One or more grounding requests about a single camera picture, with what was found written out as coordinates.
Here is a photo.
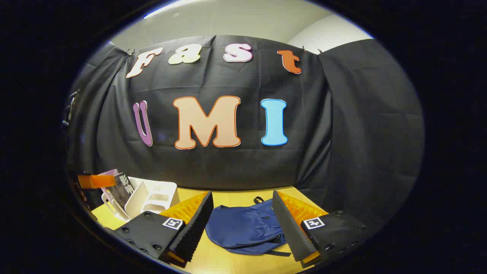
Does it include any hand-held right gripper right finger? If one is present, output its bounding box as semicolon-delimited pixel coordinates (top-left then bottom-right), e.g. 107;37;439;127
272;190;371;269

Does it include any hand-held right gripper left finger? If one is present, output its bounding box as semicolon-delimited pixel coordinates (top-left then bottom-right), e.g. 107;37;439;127
110;190;214;269

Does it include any blue schoolbag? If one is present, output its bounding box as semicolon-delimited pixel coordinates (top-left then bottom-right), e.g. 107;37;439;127
205;196;291;256

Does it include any white bookshelf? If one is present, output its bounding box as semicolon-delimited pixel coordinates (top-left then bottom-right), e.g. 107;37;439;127
101;177;180;222

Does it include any black backdrop cloth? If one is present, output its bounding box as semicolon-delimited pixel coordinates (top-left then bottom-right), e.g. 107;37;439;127
65;35;425;236

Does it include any metal backdrop stand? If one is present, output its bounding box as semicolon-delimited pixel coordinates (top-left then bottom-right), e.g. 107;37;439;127
62;89;80;127

